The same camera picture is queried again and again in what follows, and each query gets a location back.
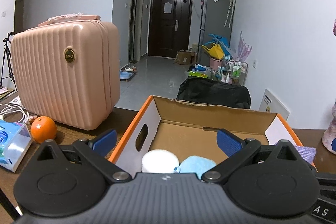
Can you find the black bag on floor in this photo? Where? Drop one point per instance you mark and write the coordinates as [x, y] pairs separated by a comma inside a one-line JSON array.
[[207, 91]]

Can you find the blue tissue pack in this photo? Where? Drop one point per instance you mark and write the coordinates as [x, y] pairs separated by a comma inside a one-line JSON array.
[[15, 140]]

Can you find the orange fruit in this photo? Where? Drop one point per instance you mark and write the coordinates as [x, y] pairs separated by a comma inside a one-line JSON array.
[[43, 128]]

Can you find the pink ribbed suitcase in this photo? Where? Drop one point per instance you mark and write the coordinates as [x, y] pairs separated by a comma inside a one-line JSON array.
[[69, 71]]

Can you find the dark brown door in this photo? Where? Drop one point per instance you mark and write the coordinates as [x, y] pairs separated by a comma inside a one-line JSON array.
[[169, 27]]

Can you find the grey refrigerator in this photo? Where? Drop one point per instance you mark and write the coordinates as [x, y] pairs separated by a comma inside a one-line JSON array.
[[213, 18]]

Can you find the white foam cylinder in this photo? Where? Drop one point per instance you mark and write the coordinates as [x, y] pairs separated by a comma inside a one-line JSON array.
[[159, 161]]

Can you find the black camera tripod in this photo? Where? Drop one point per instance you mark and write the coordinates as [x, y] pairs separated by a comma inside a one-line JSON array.
[[7, 59]]

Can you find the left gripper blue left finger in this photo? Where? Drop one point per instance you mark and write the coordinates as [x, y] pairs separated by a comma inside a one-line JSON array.
[[104, 143]]

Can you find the brown cardboard box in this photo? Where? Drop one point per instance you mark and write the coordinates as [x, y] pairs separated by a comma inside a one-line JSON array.
[[185, 58]]

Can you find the pink textured vase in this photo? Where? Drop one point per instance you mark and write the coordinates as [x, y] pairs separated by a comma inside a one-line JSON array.
[[329, 136]]

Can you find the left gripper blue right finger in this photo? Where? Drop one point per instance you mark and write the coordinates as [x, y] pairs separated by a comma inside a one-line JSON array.
[[228, 142]]

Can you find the light blue plush toy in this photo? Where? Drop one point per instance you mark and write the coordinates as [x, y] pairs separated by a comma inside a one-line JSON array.
[[195, 164]]

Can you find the red orange cardboard box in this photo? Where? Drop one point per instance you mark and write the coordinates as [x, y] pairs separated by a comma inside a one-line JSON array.
[[190, 129]]

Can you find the dried pink roses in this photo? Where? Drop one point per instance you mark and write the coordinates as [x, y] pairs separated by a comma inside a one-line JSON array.
[[334, 28]]

